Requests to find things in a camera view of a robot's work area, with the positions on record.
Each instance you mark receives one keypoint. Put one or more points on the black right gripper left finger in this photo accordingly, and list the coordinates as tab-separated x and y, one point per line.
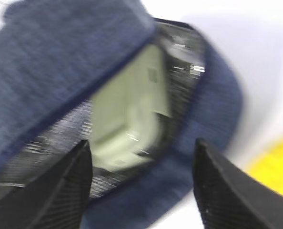
55	200

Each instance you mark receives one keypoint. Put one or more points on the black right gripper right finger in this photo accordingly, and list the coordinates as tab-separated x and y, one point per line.
228	198

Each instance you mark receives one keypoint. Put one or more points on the yellow lemon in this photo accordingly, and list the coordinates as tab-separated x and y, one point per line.
267	168

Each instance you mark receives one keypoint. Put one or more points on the green lidded glass container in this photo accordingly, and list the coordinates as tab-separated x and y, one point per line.
129	113

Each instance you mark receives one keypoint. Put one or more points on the navy blue lunch bag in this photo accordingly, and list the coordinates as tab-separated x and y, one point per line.
56	54

